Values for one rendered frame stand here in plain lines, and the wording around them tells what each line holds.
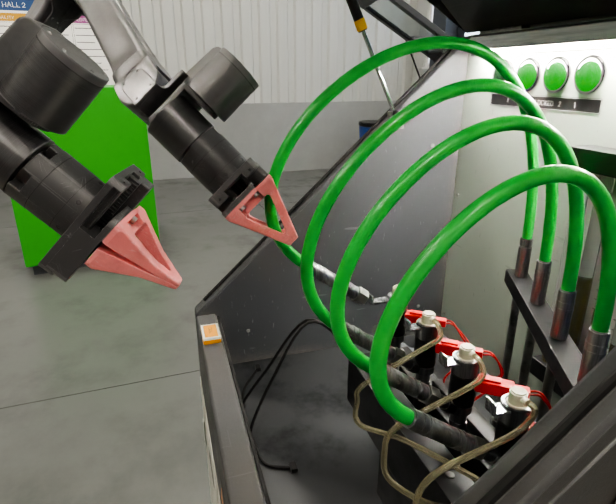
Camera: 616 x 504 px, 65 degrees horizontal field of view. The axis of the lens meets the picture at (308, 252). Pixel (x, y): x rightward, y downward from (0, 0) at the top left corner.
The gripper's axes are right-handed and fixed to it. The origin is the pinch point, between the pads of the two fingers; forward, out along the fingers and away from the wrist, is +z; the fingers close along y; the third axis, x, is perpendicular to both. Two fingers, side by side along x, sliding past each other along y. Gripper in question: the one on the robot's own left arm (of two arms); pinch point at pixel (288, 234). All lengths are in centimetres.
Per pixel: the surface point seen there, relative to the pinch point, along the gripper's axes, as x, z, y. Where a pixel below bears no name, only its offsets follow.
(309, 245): -1.0, 1.7, -7.7
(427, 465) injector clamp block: 6.9, 27.8, -9.3
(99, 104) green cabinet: 39, -131, 299
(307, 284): 2.1, 4.7, -6.8
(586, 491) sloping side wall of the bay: -2.9, 24.7, -28.0
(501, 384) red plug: -4.9, 26.2, -10.5
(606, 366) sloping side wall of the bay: -10.2, 20.4, -26.1
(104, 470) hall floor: 115, 24, 115
